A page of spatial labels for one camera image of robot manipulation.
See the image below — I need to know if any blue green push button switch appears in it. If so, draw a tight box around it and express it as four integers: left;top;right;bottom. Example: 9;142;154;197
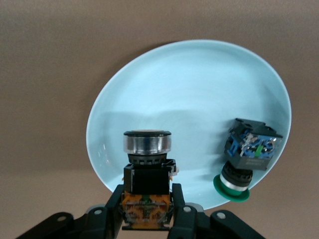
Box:
213;118;284;204

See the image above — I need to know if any light blue round plate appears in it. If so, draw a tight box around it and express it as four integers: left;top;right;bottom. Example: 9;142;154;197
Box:
86;39;292;211

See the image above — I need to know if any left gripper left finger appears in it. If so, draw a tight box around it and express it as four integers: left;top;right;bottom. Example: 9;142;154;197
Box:
14;184;126;239

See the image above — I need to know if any orange push button switch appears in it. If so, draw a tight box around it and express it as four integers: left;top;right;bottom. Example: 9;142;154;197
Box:
121;129;180;231

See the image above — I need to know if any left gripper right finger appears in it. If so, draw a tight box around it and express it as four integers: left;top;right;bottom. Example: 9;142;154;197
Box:
167;183;267;239

